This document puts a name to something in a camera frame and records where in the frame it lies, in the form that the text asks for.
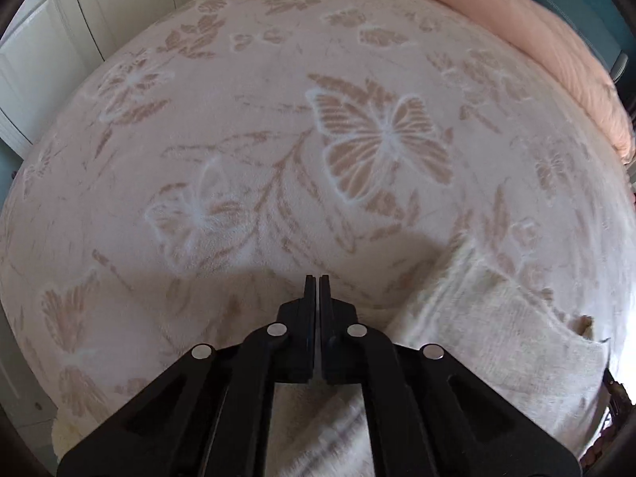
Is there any cream fluffy rug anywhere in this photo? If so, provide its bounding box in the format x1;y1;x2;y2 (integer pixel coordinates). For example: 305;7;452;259
50;407;99;462

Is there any pink butterfly bed blanket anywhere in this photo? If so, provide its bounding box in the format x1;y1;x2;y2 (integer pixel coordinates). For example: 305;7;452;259
1;0;635;424

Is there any cream sweater with black hearts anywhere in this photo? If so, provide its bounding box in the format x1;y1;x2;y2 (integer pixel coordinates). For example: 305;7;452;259
265;236;609;476

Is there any peach pink duvet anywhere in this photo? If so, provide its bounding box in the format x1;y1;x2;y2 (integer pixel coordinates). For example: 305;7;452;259
436;0;635;164

